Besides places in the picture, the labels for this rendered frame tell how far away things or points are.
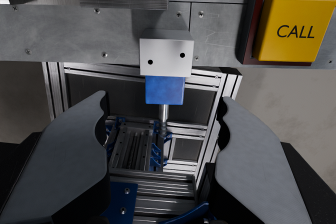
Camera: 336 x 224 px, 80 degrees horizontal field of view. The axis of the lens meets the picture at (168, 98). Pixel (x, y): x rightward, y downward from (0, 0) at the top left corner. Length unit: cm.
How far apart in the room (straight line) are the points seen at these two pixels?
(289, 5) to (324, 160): 166
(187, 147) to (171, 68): 94
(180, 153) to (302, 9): 99
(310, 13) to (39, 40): 29
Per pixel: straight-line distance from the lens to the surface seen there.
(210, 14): 25
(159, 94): 22
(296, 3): 23
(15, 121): 157
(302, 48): 25
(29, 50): 30
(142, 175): 53
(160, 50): 19
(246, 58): 25
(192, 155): 116
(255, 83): 124
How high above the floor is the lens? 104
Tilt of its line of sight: 62 degrees down
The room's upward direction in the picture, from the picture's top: 179 degrees clockwise
